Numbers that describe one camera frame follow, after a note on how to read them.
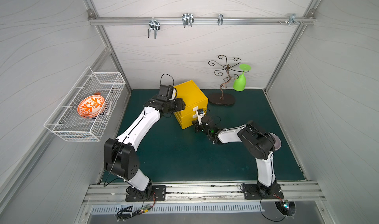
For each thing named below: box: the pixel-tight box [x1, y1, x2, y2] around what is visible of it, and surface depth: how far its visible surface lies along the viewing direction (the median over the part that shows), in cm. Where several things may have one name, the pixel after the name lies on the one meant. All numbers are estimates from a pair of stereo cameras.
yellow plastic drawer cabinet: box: [173, 79, 209, 130], surface depth 92 cm
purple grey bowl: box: [268, 132, 282, 151], surface depth 89 cm
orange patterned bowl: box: [77, 92, 106, 119], surface depth 67 cm
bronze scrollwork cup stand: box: [208, 54, 250, 106], surface depth 98 cm
